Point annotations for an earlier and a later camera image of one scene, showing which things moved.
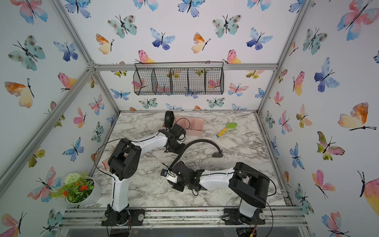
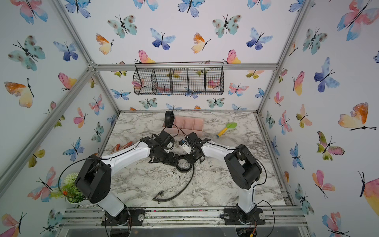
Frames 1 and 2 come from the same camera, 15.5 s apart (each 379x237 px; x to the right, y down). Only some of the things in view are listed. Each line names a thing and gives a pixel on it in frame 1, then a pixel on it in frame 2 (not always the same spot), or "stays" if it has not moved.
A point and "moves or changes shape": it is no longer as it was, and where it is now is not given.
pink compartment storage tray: [193, 126] stays
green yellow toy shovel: [230, 125] stays
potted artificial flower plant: [79, 189] stays
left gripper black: [183, 146] -> [170, 161]
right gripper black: [175, 187] -> [192, 160]
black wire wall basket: [179, 78] stays
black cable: [218, 154] moves or changes shape
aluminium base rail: [90, 217] stays
